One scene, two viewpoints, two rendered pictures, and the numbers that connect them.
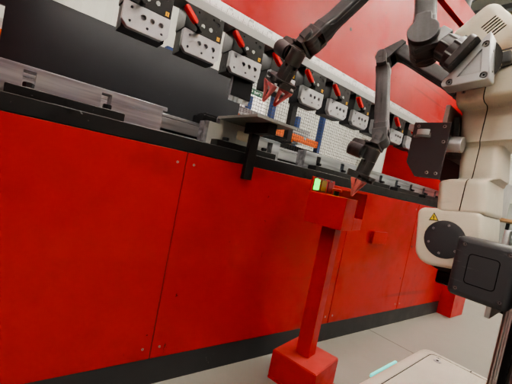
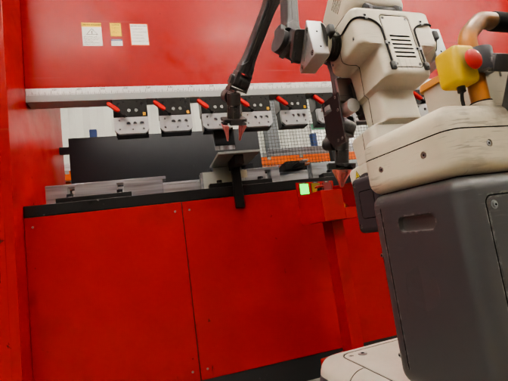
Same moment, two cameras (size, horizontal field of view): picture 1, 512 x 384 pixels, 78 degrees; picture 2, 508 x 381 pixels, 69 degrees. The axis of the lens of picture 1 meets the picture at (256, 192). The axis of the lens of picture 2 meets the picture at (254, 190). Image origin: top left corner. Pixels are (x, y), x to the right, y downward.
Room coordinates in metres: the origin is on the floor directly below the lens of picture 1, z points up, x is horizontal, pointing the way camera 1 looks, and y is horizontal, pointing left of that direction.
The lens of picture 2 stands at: (-0.25, -0.65, 0.63)
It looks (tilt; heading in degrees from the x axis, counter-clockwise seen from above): 7 degrees up; 23
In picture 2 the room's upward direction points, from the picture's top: 8 degrees counter-clockwise
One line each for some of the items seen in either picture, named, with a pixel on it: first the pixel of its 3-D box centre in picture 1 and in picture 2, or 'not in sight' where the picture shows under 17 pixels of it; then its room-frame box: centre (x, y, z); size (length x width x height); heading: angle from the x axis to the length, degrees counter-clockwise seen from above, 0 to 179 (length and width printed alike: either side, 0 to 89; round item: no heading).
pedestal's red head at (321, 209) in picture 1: (337, 203); (329, 199); (1.29, -0.33, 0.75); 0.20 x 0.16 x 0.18; 141
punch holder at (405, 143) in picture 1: (406, 137); not in sight; (2.20, -0.93, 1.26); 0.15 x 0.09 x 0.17; 128
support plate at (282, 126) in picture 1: (254, 122); (233, 159); (1.23, 0.06, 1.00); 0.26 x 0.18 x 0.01; 38
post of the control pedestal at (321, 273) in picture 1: (318, 289); (343, 287); (1.29, -0.33, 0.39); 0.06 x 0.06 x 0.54; 51
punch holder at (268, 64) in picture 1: (277, 75); (255, 113); (1.46, 0.01, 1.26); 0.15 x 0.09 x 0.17; 128
